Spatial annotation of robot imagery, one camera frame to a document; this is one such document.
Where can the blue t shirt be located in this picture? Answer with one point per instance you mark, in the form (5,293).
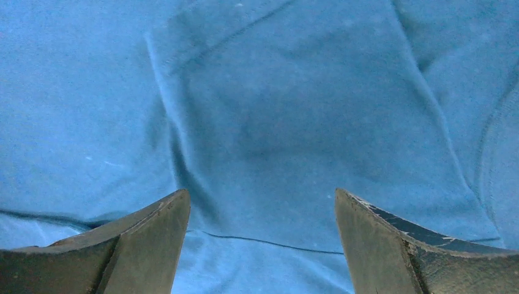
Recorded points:
(260,109)

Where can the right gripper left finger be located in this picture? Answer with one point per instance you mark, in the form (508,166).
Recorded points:
(137,253)

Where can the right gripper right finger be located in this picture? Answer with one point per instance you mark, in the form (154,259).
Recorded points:
(388,254)

